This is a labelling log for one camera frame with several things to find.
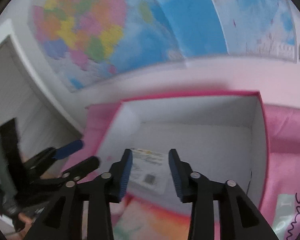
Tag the paper label in box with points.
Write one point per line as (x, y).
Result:
(150, 170)

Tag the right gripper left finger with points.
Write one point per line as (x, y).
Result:
(62, 218)

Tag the colourful wall map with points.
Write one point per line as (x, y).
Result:
(88, 41)

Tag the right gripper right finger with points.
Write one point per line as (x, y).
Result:
(239, 218)

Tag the grey door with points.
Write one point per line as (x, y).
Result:
(39, 124)

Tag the pastel tissue pack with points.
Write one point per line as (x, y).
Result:
(141, 220)

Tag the pink floral bed sheet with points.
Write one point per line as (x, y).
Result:
(281, 207)

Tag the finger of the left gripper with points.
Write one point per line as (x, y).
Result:
(75, 173)
(47, 157)

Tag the pink cardboard box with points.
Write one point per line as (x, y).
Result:
(221, 135)

